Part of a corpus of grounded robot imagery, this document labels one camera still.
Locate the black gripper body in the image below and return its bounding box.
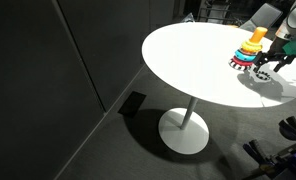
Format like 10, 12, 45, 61
265, 35, 288, 59

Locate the small black white striped ring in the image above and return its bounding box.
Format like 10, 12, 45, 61
255, 70, 272, 82

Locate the orange stand peg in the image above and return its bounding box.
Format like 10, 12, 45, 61
249, 26, 269, 45

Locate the grey chair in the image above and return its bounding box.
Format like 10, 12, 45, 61
239, 2, 284, 33

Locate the dark metal background rack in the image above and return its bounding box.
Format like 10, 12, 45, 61
197, 0, 232, 25

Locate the white round table base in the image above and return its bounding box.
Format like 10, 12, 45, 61
157, 107, 210, 156

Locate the blue toy ring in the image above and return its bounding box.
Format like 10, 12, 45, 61
234, 49, 260, 63

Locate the yellow toy ring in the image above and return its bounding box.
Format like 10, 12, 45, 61
240, 40, 264, 55

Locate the red toy ring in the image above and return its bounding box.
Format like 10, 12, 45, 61
231, 55, 256, 67

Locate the large black white striped ring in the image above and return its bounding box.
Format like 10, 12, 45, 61
228, 58, 254, 72

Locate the black handled spring clamp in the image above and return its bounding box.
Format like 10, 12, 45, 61
278, 115, 296, 148

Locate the white table pedestal pole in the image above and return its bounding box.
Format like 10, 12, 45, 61
179, 96, 199, 131

